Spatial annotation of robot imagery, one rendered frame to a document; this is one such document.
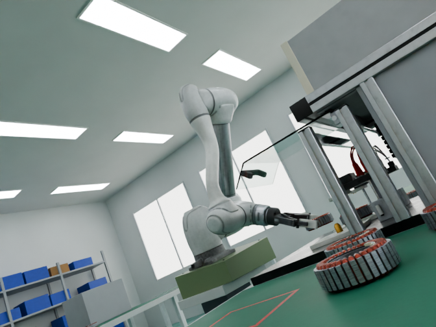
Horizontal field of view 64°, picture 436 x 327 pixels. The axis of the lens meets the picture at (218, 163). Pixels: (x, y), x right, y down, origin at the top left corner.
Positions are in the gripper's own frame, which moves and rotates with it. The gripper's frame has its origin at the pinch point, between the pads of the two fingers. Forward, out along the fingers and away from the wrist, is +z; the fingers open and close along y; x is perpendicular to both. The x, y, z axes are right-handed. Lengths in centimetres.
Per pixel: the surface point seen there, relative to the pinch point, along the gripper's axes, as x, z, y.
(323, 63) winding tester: 50, 13, 40
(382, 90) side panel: 40, 29, 50
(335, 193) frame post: 17, 19, 49
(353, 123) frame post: 33, 23, 50
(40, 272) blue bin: -193, -566, -213
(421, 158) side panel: 25, 37, 51
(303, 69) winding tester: 49, 8, 40
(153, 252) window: -201, -512, -446
